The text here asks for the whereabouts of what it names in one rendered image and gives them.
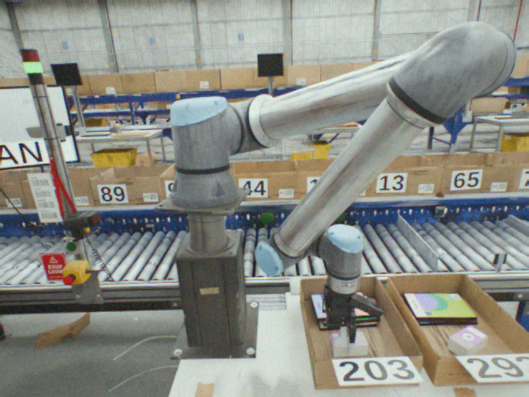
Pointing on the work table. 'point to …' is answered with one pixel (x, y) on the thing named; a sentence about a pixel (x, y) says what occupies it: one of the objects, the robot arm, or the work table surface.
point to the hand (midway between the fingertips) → (347, 342)
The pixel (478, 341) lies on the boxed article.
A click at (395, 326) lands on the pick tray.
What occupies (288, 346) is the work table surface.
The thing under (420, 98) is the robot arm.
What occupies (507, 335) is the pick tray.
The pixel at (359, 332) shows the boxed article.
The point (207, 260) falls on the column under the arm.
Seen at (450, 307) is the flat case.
